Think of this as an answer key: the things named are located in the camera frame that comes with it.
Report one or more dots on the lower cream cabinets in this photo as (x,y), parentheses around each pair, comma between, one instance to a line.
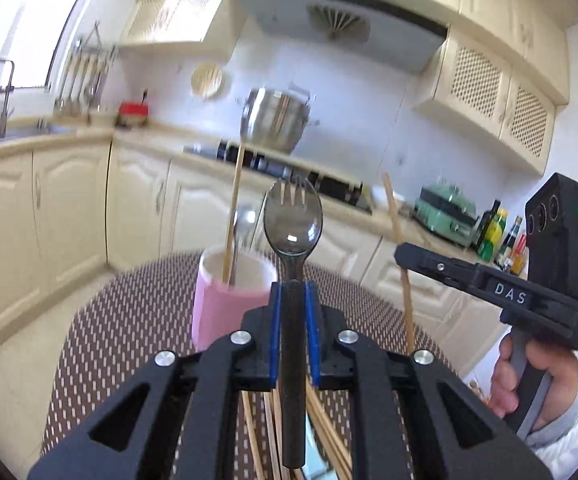
(71,203)

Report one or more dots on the dark olive oil bottle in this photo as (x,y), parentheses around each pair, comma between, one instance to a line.
(487,219)

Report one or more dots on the stainless steel steamer pot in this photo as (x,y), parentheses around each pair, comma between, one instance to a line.
(275,119)

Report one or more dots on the cream round wall strainer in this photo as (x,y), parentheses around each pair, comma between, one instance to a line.
(207,80)

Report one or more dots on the red bowl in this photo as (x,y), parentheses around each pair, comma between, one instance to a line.
(133,113)

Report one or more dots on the yellow green bottle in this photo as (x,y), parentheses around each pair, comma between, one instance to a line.
(493,235)

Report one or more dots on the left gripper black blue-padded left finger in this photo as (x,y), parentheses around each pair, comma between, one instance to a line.
(177,416)

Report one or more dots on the black camera box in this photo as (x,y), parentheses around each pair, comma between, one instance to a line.
(552,230)

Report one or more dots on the hanging utensil rack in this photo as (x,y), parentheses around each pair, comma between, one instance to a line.
(87,66)

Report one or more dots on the metal spoon in holder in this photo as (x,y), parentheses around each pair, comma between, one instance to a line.
(244,222)

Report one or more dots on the person's right hand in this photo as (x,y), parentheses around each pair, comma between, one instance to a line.
(533,383)

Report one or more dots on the light blue handled utensil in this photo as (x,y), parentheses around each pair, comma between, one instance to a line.
(315,467)

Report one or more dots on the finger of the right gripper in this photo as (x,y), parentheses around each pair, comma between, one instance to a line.
(451,272)

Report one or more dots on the chrome kitchen faucet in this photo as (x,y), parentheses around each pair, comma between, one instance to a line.
(6,91)

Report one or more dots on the pink cylindrical utensil holder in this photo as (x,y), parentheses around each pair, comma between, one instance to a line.
(218,308)

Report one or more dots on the dark soy sauce bottle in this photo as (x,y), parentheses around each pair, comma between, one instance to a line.
(506,248)

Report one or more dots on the green electric cooker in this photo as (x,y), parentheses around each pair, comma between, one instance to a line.
(443,210)

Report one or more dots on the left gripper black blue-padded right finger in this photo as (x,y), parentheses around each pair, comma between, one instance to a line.
(410,416)

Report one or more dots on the stainless steel sink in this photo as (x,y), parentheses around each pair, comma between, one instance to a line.
(26,132)

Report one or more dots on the red-capped sauce bottle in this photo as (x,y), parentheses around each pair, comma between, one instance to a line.
(518,256)

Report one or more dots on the upper cream cabinets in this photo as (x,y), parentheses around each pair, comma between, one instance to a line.
(494,70)

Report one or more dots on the black gas stove top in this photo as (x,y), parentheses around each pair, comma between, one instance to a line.
(274,166)

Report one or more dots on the wooden chopstick in holder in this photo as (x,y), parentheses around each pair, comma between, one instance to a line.
(231,243)

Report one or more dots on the cream cabinets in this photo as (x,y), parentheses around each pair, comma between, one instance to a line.
(71,203)
(494,70)

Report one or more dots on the grey range hood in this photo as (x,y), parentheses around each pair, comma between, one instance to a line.
(376,29)

